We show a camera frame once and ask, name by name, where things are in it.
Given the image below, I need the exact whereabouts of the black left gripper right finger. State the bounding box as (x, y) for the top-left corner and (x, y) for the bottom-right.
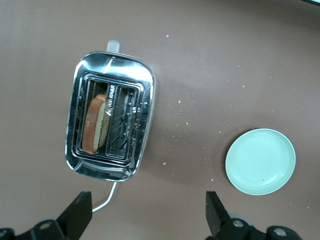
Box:
(205, 190), (254, 240)

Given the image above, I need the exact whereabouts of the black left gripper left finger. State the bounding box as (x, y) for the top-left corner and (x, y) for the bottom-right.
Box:
(14, 191), (93, 240)

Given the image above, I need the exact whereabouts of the light green plate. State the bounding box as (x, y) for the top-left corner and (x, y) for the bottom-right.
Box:
(224, 128), (297, 196)

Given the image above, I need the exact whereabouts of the brown bread slice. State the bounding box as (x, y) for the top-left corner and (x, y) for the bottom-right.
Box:
(81, 93), (112, 154)

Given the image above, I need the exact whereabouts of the beige and chrome toaster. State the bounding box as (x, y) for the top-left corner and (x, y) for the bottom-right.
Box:
(64, 39), (158, 183)

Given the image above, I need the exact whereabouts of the white toaster power cord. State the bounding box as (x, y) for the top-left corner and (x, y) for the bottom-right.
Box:
(91, 181), (118, 213)

